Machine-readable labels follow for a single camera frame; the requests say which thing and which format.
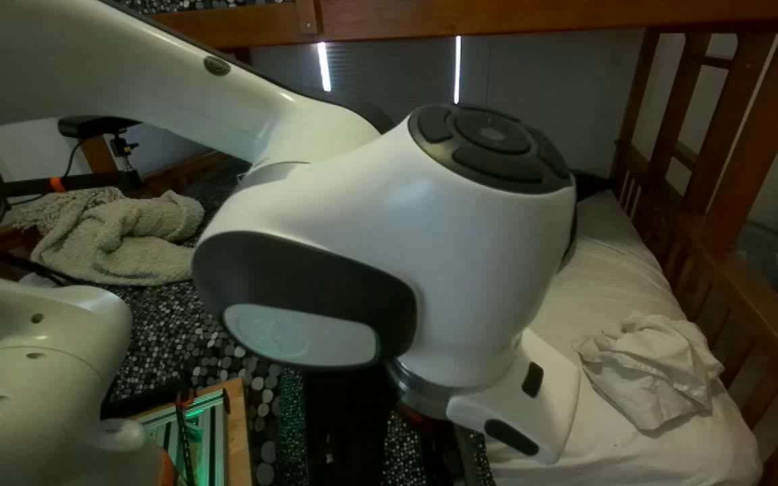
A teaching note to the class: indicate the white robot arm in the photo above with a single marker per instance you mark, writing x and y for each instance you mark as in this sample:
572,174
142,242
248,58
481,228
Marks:
423,250

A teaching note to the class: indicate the black white dotted blanket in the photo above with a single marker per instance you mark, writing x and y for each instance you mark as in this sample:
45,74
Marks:
303,428

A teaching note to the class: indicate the wooden framed box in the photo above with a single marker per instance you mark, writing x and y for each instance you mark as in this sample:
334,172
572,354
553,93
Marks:
203,438

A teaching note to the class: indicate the beige towel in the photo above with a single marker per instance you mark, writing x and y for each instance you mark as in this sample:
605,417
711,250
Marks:
103,235

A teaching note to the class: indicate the crumpled white cloth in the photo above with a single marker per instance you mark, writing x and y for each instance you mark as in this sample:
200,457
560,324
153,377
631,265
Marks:
653,369

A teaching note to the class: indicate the black clamp stand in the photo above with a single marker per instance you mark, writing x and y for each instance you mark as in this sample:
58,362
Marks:
81,130

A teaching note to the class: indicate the wooden bunk bed frame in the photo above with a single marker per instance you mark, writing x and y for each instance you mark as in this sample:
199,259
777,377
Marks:
692,230

